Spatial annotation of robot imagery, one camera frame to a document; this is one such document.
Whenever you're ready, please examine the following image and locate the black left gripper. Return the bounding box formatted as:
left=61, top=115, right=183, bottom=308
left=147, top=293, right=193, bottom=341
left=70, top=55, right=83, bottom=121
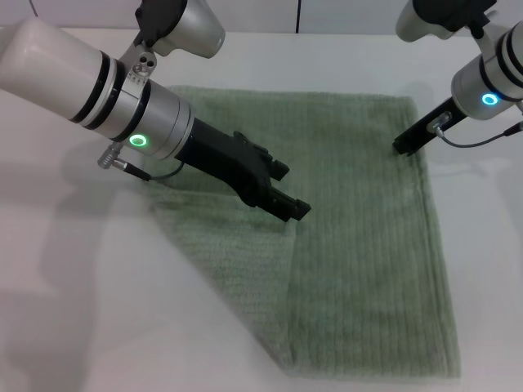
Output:
left=175, top=118, right=313, bottom=223

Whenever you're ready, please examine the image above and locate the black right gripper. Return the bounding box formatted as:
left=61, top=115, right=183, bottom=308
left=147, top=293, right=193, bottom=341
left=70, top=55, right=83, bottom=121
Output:
left=391, top=96, right=465, bottom=158

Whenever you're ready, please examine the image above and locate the green ribbed towel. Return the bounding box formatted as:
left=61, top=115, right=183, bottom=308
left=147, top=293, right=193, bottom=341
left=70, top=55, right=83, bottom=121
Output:
left=142, top=84, right=462, bottom=379

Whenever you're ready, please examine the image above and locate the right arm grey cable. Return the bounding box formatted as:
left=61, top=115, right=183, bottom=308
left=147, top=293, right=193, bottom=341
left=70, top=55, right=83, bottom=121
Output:
left=426, top=111, right=523, bottom=148

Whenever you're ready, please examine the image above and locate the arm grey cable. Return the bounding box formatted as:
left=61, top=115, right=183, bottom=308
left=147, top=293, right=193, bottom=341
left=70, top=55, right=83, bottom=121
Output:
left=426, top=111, right=523, bottom=148
left=96, top=142, right=186, bottom=182

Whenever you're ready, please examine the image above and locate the right wrist camera housing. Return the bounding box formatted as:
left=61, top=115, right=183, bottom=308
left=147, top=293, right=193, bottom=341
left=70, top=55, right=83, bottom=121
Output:
left=395, top=0, right=498, bottom=42

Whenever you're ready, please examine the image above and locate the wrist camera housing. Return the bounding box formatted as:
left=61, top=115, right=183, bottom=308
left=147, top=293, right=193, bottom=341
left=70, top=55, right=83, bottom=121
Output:
left=134, top=0, right=227, bottom=59
left=395, top=0, right=498, bottom=42

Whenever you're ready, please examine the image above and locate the left arm grey cable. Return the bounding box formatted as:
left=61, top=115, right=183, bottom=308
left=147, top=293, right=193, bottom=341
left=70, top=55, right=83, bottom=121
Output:
left=96, top=142, right=186, bottom=182

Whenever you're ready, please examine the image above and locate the left wrist camera housing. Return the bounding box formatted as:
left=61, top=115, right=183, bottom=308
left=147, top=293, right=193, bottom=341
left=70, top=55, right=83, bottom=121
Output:
left=134, top=0, right=227, bottom=59

